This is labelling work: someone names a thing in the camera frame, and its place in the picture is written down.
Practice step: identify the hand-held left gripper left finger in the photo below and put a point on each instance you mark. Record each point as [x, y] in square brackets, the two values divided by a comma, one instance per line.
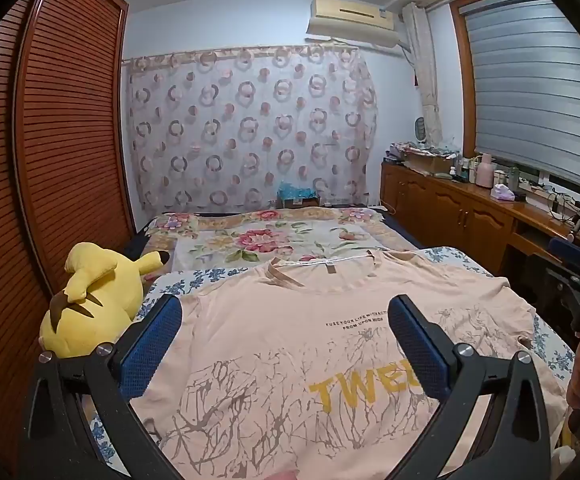
[152, 345]

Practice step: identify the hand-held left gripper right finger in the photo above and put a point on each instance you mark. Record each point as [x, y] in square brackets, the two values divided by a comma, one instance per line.
[417, 350]

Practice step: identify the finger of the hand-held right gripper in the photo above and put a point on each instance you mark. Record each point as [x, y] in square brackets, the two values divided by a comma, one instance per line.
[572, 250]
[559, 280]

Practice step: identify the pink printed t-shirt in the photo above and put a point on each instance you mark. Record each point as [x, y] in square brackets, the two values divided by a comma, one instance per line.
[280, 340]

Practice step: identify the blue floral bedsheet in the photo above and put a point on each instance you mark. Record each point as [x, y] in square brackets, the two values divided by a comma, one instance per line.
[180, 282]

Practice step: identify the yellow plush toy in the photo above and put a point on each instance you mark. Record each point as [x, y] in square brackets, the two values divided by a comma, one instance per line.
[95, 285]

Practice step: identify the purple crumpled cloth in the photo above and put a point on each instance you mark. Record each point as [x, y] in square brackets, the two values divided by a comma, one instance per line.
[502, 193]

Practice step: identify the pink thermos bottle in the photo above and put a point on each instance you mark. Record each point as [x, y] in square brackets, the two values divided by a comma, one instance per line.
[484, 172]

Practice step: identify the wooden sideboard cabinet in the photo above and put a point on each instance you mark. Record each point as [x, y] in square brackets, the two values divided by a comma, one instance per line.
[449, 210]

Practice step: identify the floral quilt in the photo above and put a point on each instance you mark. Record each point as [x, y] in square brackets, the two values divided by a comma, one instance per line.
[250, 240]

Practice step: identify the cardboard box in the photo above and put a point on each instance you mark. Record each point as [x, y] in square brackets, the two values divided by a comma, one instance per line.
[427, 164]

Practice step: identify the grey striped window blind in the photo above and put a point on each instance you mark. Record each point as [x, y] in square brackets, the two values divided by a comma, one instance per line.
[529, 85]

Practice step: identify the pile of colourful cloths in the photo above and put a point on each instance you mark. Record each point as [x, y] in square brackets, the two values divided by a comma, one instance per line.
[419, 147]

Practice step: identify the small desk fan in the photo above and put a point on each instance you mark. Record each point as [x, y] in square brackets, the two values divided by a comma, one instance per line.
[420, 129]

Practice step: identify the teal packet bundle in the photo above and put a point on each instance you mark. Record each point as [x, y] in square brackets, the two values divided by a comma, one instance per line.
[292, 192]

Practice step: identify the brown louvred wooden wardrobe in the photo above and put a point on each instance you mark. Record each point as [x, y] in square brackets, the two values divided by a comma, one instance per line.
[70, 135]

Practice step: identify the sheer circle-patterned curtain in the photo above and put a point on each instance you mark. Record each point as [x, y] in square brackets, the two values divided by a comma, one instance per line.
[250, 125]

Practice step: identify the beige tied window curtain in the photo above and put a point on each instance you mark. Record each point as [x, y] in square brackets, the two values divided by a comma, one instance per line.
[422, 60]

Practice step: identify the wooden window frame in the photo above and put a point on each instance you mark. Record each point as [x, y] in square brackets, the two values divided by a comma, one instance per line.
[462, 85]

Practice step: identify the beige wall air conditioner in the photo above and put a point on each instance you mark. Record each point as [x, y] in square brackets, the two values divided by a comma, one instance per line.
[349, 15]

